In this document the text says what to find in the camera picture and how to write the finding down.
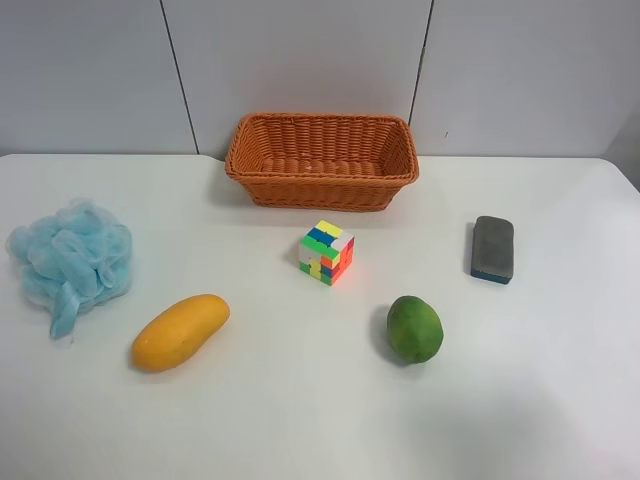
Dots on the colourful puzzle cube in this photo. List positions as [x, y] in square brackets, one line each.
[326, 252]

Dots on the yellow mango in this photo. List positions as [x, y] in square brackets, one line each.
[175, 335]

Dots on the orange woven plastic basket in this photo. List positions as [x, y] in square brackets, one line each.
[341, 162]

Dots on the grey blue whiteboard eraser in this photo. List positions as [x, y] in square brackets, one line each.
[492, 250]

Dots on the light blue bath loofah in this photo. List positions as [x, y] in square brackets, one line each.
[72, 261]

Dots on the green lemon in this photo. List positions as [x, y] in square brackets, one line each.
[414, 330]

